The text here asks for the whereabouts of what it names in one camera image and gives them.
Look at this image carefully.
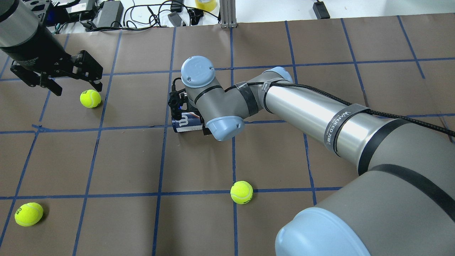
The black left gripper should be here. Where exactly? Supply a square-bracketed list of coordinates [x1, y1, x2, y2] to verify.
[2, 30, 103, 97]

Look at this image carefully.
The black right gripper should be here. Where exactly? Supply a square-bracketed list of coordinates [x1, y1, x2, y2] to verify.
[168, 79, 211, 135]

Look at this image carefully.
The white blue tennis ball can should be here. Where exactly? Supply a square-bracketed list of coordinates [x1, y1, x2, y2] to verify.
[172, 112, 204, 133]

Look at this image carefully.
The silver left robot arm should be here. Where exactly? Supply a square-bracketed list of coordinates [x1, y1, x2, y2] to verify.
[0, 0, 103, 96]

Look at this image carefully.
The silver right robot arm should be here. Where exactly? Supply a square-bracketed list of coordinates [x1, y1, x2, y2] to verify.
[168, 56, 455, 256]

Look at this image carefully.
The yellow tennis ball middle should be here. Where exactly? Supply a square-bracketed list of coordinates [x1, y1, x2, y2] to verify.
[80, 89, 101, 108]
[14, 202, 44, 227]

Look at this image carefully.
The yellow tennis ball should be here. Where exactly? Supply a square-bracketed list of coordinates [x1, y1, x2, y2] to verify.
[80, 89, 101, 108]
[14, 202, 44, 227]
[230, 181, 253, 205]

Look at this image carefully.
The yellow tennis ball upper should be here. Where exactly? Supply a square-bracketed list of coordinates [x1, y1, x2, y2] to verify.
[230, 181, 253, 205]

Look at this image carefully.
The black power adapter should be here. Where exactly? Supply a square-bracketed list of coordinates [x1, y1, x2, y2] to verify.
[96, 0, 124, 27]

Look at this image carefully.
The yellow tape roll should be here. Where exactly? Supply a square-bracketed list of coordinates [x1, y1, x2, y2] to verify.
[195, 0, 217, 12]

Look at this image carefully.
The black small adapter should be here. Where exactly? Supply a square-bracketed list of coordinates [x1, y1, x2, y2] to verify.
[312, 0, 331, 20]

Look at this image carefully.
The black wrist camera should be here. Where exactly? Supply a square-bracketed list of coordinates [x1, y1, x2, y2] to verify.
[24, 0, 70, 27]

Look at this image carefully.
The aluminium frame post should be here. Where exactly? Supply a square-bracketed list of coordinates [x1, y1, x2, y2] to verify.
[219, 0, 238, 28]

